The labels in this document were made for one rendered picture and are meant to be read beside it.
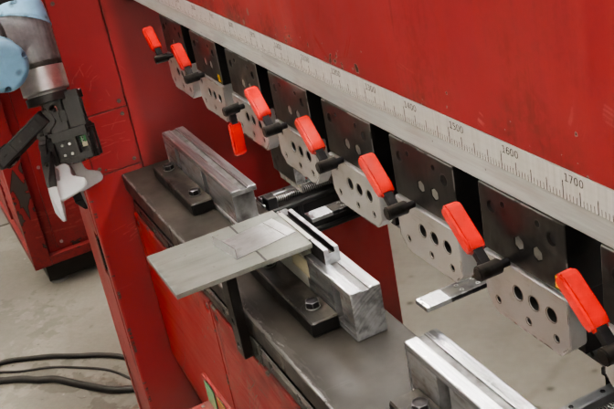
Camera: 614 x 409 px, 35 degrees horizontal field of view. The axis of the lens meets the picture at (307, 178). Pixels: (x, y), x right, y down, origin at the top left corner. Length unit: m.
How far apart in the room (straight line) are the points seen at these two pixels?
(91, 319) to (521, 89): 2.96
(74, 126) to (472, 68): 0.76
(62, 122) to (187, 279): 0.36
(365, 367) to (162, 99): 1.18
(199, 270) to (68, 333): 2.03
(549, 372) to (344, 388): 1.52
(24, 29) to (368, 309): 0.72
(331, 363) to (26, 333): 2.32
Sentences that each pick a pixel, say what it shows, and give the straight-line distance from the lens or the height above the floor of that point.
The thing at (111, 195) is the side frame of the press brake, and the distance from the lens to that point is 2.61.
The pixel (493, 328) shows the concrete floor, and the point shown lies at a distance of 3.25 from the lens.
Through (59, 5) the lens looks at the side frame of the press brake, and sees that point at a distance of 2.47.
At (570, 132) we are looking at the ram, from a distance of 0.93.
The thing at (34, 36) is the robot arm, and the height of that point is 1.47.
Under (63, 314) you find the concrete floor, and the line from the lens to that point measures 3.88.
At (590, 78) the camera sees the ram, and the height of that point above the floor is 1.50.
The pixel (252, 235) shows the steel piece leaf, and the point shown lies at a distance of 1.82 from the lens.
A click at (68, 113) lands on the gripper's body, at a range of 1.59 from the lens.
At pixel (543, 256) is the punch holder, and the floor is 1.29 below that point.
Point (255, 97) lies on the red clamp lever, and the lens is 1.60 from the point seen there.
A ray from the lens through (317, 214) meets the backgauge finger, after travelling 1.84.
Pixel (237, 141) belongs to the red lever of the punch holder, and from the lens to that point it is 1.77.
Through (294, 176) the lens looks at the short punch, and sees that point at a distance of 1.74.
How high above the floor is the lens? 1.81
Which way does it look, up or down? 24 degrees down
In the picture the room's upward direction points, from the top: 11 degrees counter-clockwise
